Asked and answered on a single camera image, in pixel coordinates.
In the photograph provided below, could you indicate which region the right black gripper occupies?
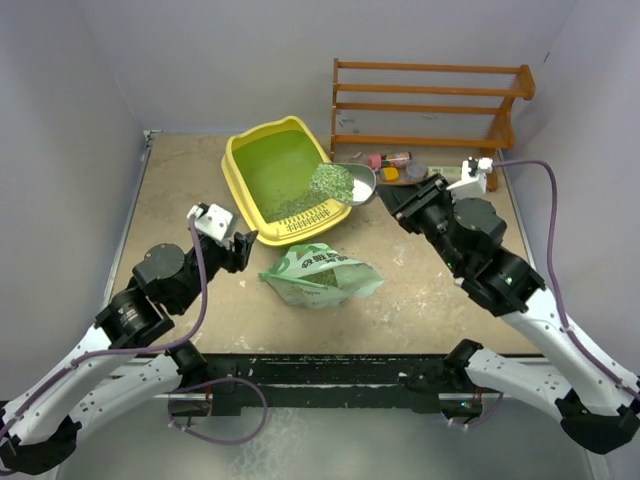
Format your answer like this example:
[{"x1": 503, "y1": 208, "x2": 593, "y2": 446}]
[{"x1": 377, "y1": 171, "x2": 467, "y2": 273}]

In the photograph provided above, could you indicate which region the silver metal scoop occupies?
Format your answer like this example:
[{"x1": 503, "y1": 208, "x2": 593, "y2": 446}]
[{"x1": 309, "y1": 163, "x2": 377, "y2": 207}]

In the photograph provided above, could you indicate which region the green cat litter bag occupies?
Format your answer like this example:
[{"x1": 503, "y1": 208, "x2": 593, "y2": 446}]
[{"x1": 259, "y1": 243, "x2": 384, "y2": 309}]

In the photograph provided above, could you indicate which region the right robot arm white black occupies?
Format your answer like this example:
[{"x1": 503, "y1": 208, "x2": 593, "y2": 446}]
[{"x1": 377, "y1": 175, "x2": 639, "y2": 455}]

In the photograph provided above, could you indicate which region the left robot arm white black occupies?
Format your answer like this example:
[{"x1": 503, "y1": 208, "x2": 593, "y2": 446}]
[{"x1": 1, "y1": 232, "x2": 257, "y2": 476}]

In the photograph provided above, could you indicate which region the white green long box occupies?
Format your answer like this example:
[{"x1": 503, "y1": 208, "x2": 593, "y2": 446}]
[{"x1": 427, "y1": 166, "x2": 461, "y2": 184}]

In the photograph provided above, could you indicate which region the yellow green litter box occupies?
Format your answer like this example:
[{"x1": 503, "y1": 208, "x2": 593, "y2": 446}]
[{"x1": 221, "y1": 116, "x2": 351, "y2": 247}]

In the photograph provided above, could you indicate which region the yellow grey sponge block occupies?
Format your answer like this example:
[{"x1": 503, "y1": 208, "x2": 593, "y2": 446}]
[{"x1": 378, "y1": 167, "x2": 400, "y2": 183}]

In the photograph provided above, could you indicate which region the grey round container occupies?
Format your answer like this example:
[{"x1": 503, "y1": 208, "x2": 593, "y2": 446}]
[{"x1": 405, "y1": 160, "x2": 428, "y2": 183}]

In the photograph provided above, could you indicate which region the pink patterned tube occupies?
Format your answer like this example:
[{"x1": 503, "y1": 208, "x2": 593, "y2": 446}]
[{"x1": 381, "y1": 152, "x2": 412, "y2": 169}]

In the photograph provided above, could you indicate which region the pink tape roll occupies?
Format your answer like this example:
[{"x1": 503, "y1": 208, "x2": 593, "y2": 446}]
[{"x1": 368, "y1": 154, "x2": 383, "y2": 170}]

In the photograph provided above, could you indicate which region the wooden three-tier rack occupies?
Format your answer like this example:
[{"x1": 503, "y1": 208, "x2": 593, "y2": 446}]
[{"x1": 329, "y1": 57, "x2": 536, "y2": 192}]

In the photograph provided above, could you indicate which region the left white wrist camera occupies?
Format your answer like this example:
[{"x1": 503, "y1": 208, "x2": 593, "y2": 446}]
[{"x1": 187, "y1": 203, "x2": 238, "y2": 249}]

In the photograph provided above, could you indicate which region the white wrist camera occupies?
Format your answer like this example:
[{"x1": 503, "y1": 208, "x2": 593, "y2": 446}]
[
  {"x1": 447, "y1": 157, "x2": 493, "y2": 200},
  {"x1": 187, "y1": 203, "x2": 238, "y2": 249}
]

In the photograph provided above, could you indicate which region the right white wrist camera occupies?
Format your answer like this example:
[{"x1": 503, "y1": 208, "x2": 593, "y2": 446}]
[{"x1": 447, "y1": 157, "x2": 493, "y2": 200}]

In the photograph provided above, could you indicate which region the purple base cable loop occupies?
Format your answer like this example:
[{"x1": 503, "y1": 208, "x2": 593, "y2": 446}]
[{"x1": 167, "y1": 375, "x2": 268, "y2": 445}]

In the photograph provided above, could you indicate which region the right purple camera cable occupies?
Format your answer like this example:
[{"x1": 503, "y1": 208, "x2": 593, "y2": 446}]
[{"x1": 491, "y1": 159, "x2": 640, "y2": 396}]

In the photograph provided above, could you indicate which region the purple camera cable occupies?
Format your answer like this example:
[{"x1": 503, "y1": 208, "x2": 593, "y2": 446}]
[
  {"x1": 0, "y1": 219, "x2": 209, "y2": 441},
  {"x1": 491, "y1": 159, "x2": 640, "y2": 396}
]

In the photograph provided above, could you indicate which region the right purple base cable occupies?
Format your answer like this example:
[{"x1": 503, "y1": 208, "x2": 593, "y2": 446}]
[{"x1": 447, "y1": 389, "x2": 504, "y2": 432}]

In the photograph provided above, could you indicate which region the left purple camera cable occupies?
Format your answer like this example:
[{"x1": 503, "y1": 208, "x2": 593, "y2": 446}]
[{"x1": 0, "y1": 219, "x2": 209, "y2": 441}]

